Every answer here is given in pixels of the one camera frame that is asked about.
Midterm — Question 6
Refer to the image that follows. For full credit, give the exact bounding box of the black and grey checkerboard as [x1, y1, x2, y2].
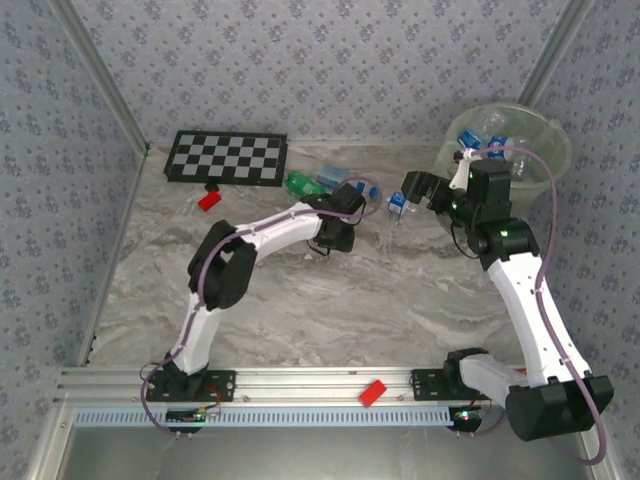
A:
[163, 130, 290, 189]

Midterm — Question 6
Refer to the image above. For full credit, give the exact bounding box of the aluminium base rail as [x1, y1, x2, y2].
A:
[54, 367, 599, 405]

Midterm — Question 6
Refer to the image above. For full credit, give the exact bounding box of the green plastic bottle orange cap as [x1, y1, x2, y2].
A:
[283, 170, 329, 199]

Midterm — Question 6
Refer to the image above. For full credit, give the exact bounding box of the crushed clear bottle blue label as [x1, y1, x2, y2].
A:
[314, 163, 350, 189]

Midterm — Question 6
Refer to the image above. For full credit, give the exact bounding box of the small clear bottle white cap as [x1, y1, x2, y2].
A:
[472, 110, 509, 134]

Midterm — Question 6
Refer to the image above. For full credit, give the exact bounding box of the green translucent bin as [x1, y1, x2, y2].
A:
[433, 102, 574, 231]

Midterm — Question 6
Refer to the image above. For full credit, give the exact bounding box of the grey metal panel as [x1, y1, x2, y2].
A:
[59, 424, 604, 480]

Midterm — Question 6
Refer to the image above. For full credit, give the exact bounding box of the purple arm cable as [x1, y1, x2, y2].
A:
[139, 174, 385, 437]
[462, 142, 609, 466]

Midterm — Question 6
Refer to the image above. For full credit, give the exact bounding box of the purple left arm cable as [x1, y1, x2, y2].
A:
[139, 174, 385, 437]

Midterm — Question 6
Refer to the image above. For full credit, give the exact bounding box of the blue slotted cable duct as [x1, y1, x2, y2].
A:
[74, 404, 459, 427]

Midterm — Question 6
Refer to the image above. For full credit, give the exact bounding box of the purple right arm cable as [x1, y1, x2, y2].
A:
[462, 142, 609, 466]

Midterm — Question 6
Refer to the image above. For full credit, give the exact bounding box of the blue label bottle white cap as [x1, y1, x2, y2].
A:
[457, 128, 484, 151]

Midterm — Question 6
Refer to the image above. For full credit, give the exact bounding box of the aluminium frame post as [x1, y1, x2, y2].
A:
[47, 0, 151, 154]
[517, 0, 599, 106]

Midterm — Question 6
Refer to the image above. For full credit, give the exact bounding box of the small red and black block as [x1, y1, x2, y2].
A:
[197, 180, 225, 213]

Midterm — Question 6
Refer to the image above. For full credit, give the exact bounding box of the small blue label bottle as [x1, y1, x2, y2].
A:
[382, 191, 415, 236]

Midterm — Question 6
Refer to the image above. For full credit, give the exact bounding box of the red plastic block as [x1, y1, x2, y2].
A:
[358, 378, 389, 409]

